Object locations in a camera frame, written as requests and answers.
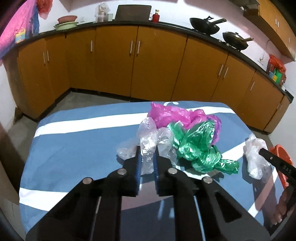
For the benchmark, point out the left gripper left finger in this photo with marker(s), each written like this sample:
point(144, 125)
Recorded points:
point(126, 180)

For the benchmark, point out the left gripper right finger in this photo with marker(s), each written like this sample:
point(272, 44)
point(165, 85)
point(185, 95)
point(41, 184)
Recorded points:
point(169, 180)

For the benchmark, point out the white plastic bag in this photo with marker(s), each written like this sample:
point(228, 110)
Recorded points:
point(257, 167)

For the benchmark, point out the green plastic bag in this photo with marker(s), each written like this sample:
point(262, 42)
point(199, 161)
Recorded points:
point(195, 145)

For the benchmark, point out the clear bubble wrap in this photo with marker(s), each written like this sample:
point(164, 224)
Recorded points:
point(149, 138)

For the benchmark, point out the purple plastic bag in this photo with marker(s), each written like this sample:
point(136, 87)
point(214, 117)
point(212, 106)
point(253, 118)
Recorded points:
point(164, 115)

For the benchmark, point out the red trash basket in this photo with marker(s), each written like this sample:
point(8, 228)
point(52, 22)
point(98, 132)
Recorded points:
point(284, 171)

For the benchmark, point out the lower orange kitchen cabinets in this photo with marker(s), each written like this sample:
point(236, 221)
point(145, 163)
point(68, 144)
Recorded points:
point(153, 62)

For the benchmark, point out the right hand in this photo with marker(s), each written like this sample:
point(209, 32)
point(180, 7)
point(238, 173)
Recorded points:
point(281, 209)

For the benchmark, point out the blue white striped tablecloth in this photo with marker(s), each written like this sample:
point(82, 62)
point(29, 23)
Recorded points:
point(72, 144)

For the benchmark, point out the orange bag with boxes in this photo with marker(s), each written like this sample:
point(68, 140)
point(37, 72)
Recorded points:
point(276, 70)

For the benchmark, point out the right black wok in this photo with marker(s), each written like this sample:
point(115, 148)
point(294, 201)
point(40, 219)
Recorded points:
point(236, 41)

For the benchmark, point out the black wok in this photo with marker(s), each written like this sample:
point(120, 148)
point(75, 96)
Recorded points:
point(205, 26)
point(236, 41)

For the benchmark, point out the upper orange cabinets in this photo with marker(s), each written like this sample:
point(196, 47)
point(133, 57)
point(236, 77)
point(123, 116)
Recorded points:
point(273, 24)

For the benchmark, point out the left black wok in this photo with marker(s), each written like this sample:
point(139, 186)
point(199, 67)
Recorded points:
point(205, 26)

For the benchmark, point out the red bottle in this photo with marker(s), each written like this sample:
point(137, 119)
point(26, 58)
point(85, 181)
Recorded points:
point(155, 16)

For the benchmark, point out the green basin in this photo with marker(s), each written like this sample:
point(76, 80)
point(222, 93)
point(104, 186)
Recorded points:
point(65, 26)

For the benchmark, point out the clear bagged jars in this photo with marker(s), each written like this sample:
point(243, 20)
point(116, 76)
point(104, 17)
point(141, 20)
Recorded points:
point(102, 13)

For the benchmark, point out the dark cutting board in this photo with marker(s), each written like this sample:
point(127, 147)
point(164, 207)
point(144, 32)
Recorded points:
point(133, 13)

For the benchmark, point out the red bowl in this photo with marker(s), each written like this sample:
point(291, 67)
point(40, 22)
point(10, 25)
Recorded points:
point(68, 18)

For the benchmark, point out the yellow blue sponge pack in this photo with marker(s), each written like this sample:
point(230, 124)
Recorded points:
point(20, 36)

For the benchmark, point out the pink blue curtain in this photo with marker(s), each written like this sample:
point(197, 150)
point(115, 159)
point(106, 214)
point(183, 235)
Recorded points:
point(26, 18)

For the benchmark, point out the red hanging bag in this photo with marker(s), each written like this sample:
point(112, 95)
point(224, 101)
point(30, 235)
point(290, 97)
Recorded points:
point(44, 7)

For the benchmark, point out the wall socket with cable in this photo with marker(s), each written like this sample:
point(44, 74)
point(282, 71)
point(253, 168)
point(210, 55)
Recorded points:
point(265, 49)

